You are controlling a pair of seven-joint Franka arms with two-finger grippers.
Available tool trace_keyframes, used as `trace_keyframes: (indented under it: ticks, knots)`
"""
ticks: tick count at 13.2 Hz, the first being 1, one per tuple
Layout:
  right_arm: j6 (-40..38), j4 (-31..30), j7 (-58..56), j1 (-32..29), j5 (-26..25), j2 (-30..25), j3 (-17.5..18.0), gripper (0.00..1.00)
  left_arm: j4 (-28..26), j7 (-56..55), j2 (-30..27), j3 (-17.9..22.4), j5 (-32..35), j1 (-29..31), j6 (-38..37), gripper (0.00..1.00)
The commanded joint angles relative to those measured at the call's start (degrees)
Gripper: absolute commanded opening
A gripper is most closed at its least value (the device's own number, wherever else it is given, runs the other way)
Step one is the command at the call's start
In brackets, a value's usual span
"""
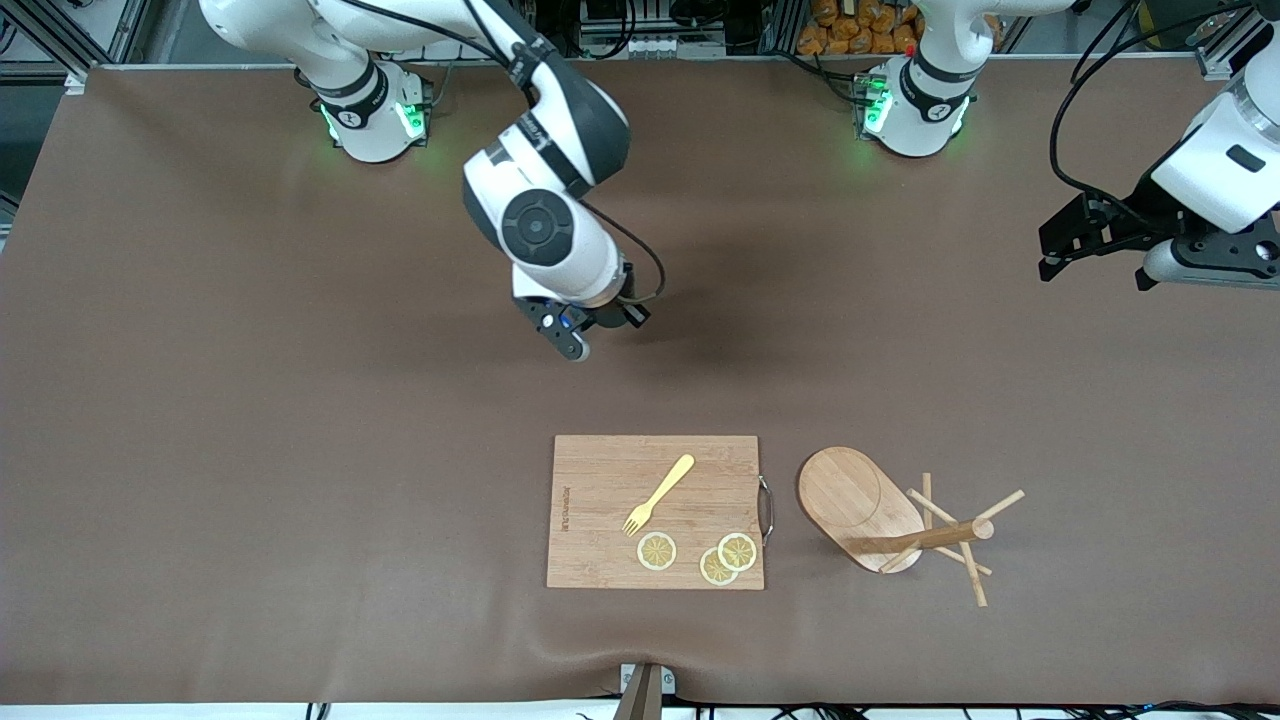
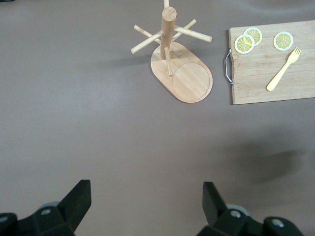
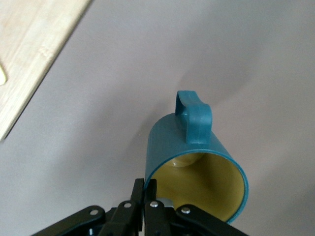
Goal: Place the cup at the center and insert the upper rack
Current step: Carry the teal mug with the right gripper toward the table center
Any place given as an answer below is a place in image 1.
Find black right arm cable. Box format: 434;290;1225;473
330;0;667;303

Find wooden cup rack with pegs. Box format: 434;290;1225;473
797;446;1026;609

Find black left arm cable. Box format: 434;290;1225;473
1048;0;1251;206

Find orange packaged goods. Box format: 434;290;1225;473
797;0;921;56

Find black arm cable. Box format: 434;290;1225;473
330;0;667;303
1048;0;1251;206

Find bamboo cutting board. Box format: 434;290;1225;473
547;435;766;591

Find white multi-socket strip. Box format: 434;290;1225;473
580;35;726;59

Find aluminium frame profile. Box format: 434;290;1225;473
1195;0;1280;81
0;0;151;96

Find metal bracket with post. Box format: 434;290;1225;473
612;662;677;720

